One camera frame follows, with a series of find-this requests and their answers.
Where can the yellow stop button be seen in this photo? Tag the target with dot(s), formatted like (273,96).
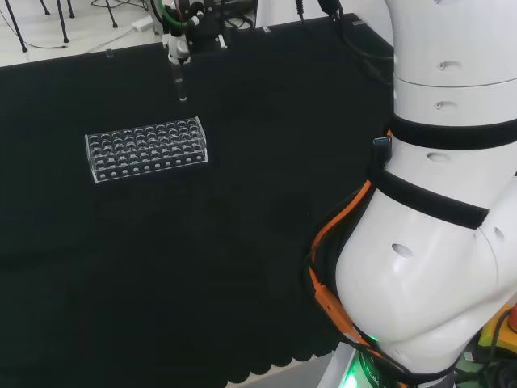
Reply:
(490,335)

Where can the clear cloth clip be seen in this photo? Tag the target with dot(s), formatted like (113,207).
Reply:
(109,53)
(358,23)

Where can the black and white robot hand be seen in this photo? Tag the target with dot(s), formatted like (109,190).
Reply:
(202,32)

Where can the black bench cloth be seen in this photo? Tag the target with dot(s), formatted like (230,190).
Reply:
(242,242)

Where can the clear plastic test tube rack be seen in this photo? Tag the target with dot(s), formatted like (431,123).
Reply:
(145,149)

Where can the white power strip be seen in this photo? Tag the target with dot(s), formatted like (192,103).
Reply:
(142,23)

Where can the clear glass test tube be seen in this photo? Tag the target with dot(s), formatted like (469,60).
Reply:
(180,87)

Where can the black tripod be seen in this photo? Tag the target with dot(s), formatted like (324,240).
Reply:
(113,18)
(20,36)

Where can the blue plug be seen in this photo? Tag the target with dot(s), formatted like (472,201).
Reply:
(383,142)

